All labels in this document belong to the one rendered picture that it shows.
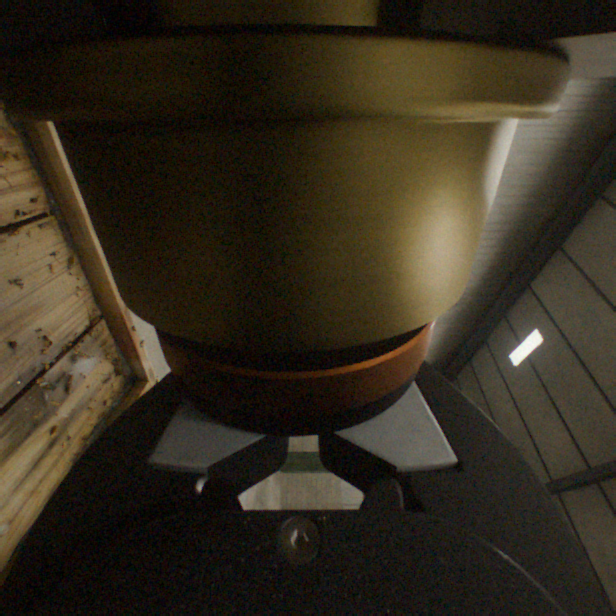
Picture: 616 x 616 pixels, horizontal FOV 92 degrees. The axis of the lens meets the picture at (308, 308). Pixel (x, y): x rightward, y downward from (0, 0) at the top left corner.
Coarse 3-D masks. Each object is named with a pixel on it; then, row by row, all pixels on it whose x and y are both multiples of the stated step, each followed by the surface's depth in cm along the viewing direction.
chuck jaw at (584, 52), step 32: (448, 0) 3; (480, 0) 3; (512, 0) 3; (544, 0) 3; (576, 0) 3; (608, 0) 2; (480, 32) 3; (512, 32) 3; (544, 32) 3; (576, 32) 3; (608, 32) 3; (576, 64) 4; (608, 64) 4
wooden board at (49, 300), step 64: (0, 192) 19; (64, 192) 23; (0, 256) 19; (64, 256) 24; (0, 320) 19; (64, 320) 24; (128, 320) 30; (0, 384) 19; (64, 384) 24; (128, 384) 33; (0, 448) 19; (64, 448) 24; (0, 512) 19; (0, 576) 19
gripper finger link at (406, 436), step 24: (408, 408) 7; (336, 432) 6; (360, 432) 6; (384, 432) 6; (408, 432) 6; (432, 432) 6; (336, 456) 7; (360, 456) 6; (384, 456) 6; (408, 456) 6; (432, 456) 6; (360, 480) 7
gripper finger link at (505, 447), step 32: (416, 384) 8; (448, 384) 8; (448, 416) 7; (480, 416) 7; (480, 448) 6; (512, 448) 6; (416, 480) 6; (448, 480) 6; (480, 480) 6; (512, 480) 6; (448, 512) 5; (480, 512) 5; (512, 512) 5; (544, 512) 5; (512, 544) 5; (544, 544) 5; (576, 544) 5; (544, 576) 4; (576, 576) 4; (576, 608) 4; (608, 608) 4
